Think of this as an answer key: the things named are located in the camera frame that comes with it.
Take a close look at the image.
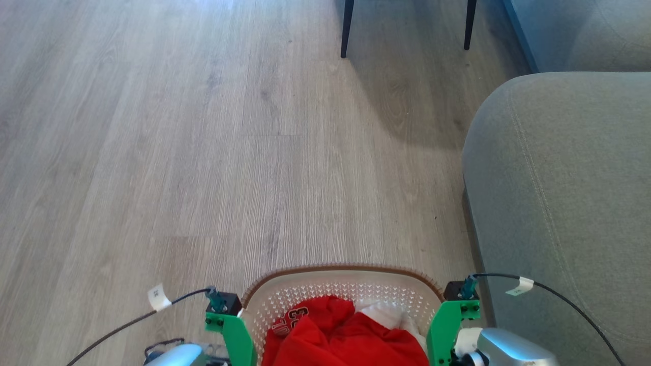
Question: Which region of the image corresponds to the white cable label tag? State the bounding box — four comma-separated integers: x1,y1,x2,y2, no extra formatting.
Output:
505,277,535,297
147,284,172,312

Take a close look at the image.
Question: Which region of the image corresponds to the grey fabric sofa seat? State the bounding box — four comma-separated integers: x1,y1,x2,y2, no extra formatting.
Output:
502,0,651,73

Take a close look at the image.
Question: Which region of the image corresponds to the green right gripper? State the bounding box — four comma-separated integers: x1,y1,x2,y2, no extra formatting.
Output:
426,299,481,366

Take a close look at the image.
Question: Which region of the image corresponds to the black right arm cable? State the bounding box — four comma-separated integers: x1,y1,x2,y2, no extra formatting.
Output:
459,273,627,366

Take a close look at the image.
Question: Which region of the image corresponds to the grey sofa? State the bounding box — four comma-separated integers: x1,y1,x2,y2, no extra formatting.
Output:
461,71,651,366

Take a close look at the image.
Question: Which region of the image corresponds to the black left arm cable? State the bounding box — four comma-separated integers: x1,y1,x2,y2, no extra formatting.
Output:
65,287,227,366

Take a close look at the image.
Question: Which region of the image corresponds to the red jersey garment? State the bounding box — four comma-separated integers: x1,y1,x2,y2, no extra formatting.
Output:
261,295,431,366

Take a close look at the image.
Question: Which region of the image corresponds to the white cloth garment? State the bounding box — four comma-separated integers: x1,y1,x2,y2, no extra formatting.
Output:
354,299,428,352

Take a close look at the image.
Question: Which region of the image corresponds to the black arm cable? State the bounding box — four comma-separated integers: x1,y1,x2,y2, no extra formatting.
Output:
65,287,227,366
459,273,627,366

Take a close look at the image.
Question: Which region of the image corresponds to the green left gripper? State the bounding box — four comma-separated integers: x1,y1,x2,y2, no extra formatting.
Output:
205,312,258,366

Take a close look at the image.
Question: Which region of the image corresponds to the white perforated laundry basket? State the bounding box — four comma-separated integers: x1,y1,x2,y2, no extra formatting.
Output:
240,263,445,366

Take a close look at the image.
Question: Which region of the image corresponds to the black chair leg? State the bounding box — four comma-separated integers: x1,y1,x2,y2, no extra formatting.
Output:
463,0,478,51
340,0,355,59

